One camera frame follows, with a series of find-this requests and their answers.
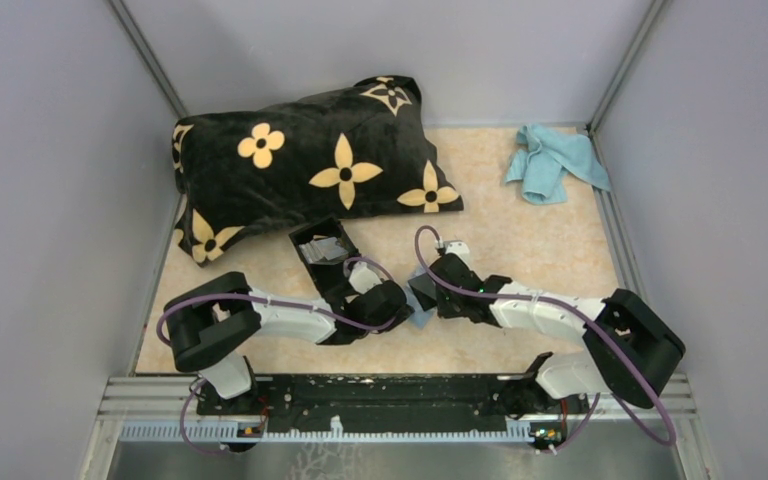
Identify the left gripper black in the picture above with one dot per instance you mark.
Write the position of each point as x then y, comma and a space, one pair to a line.
402, 313

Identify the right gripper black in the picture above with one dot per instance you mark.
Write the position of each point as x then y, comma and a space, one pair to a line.
444, 310

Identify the light blue towel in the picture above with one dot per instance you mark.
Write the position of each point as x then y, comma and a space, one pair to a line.
545, 156

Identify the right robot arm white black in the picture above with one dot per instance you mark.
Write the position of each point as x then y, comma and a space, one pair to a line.
626, 349

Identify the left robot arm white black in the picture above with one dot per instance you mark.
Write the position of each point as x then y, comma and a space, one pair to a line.
204, 327

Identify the black card holder box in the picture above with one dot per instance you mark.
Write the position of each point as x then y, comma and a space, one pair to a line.
330, 281

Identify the stack of cards in holder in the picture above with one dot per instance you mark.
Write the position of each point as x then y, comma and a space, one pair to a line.
324, 251

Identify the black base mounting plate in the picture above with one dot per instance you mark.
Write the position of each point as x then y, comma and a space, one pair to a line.
457, 403

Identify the black pillow with cream flowers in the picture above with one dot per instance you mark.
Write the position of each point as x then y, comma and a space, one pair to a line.
355, 152

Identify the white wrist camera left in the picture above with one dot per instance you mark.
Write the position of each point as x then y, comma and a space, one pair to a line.
362, 278

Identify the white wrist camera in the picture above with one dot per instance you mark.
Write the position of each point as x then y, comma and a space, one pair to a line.
362, 278
458, 248

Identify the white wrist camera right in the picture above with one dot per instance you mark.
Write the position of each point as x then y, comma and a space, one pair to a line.
458, 248

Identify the aluminium frame rail front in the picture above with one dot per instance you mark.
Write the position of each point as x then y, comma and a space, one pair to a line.
163, 409

